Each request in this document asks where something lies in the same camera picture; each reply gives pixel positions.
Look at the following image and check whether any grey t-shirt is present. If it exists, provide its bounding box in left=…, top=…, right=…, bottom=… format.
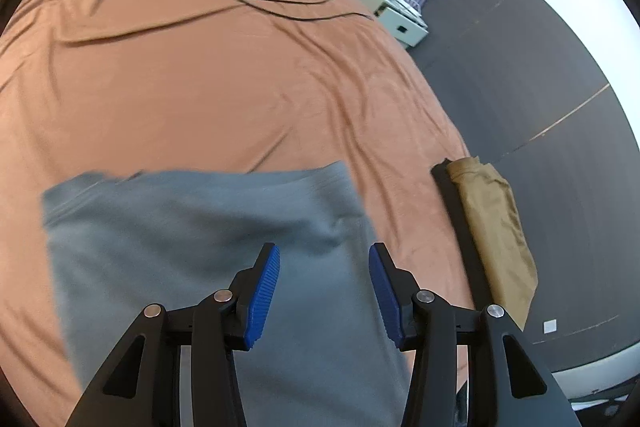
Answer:
left=42, top=162, right=410, bottom=426

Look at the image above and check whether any folded black garment under mustard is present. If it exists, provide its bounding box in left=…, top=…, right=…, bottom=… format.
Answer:
left=431, top=158, right=494, bottom=310

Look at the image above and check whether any white bedside drawer cabinet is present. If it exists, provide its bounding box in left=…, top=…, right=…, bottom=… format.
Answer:
left=360, top=0, right=428, bottom=49

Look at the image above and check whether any orange-brown bed blanket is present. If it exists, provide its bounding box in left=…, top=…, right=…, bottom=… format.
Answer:
left=1, top=0, right=472, bottom=426

